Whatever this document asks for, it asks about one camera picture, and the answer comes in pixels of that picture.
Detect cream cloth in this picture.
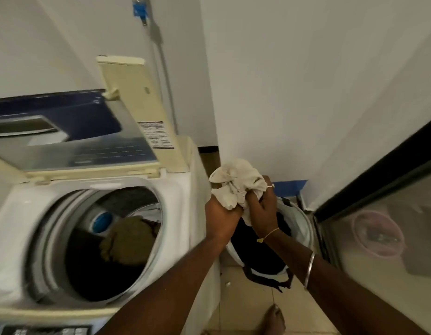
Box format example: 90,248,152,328
209,158,268,227

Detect dark clothes in drum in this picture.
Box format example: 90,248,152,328
64,205,164,301

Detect blue wall tap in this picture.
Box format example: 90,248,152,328
132,0,149,27

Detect white laundry basket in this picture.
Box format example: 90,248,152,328
225,196,315,277

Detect silver metal bangle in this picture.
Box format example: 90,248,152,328
303,252,316,291

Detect person's bare foot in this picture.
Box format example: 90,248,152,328
256,304,287,335

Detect person's left forearm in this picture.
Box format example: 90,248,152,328
97,233,238,335

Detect person's left hand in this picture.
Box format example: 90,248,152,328
204,194,244,242

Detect black framed glass door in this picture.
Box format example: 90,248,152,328
312,114,431,335

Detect dark clothes in basket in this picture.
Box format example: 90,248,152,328
232,198,295,293

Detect person's right hand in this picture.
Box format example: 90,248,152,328
246,176,281,238

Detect grey water hose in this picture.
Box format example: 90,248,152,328
145,0,180,137

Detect blue and cream washer lid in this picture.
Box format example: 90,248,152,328
0,56,190,182

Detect olive green garment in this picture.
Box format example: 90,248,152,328
98,216,159,266

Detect yellow thread bracelet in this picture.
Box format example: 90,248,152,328
256,227,281,244

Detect person's right forearm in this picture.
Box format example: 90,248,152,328
259,227,431,335

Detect blue round drum cap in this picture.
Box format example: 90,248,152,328
91,211,114,235

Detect blue flat plastic object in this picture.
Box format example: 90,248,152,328
272,180,309,198

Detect white top-load washing machine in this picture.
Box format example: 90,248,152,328
0,136,224,335

